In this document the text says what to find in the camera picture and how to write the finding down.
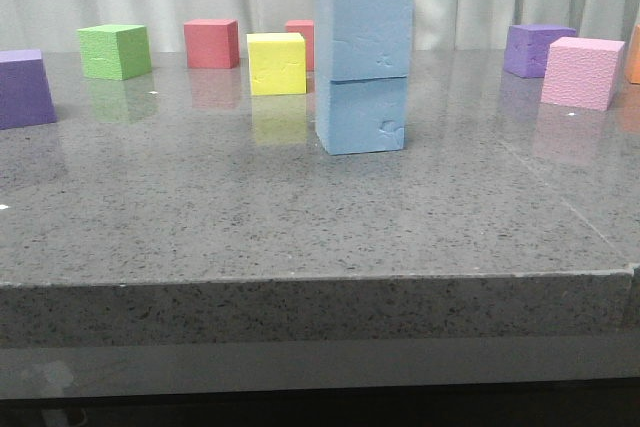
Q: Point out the light blue dented foam block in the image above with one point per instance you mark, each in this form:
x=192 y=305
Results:
x=361 y=116

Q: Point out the yellow foam block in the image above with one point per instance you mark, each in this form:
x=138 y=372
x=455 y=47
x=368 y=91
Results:
x=277 y=63

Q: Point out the red foam block left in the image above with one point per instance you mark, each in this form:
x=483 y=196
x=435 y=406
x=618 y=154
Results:
x=212 y=43

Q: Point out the green foam block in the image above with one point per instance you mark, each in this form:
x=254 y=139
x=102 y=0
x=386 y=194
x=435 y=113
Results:
x=115 y=52

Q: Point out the purple foam block right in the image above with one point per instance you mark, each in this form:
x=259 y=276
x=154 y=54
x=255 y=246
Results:
x=527 y=48

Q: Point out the purple foam block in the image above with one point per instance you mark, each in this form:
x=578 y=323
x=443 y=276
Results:
x=25 y=94
x=527 y=48

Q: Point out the pink foam block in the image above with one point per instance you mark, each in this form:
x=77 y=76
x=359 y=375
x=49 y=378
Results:
x=582 y=72

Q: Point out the purple foam block left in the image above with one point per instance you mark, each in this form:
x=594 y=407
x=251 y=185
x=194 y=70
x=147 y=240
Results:
x=25 y=94

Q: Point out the orange foam block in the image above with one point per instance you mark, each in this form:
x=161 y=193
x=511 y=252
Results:
x=632 y=66

